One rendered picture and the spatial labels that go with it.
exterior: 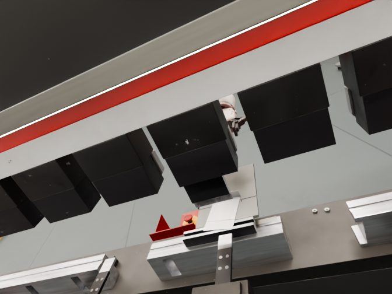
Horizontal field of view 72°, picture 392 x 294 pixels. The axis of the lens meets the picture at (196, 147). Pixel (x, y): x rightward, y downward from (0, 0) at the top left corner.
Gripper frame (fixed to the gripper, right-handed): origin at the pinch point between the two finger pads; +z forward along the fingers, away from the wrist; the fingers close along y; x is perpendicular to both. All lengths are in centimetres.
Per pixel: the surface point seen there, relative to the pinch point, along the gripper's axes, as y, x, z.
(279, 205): 0, -119, -108
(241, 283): -1.0, -15.4, 36.6
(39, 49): 9, 34, 39
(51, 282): 66, -24, 20
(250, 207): -3.0, -18.3, 11.7
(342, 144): -69, -118, -172
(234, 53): -12.4, 22.7, 20.8
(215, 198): 3.4, -9.0, 17.0
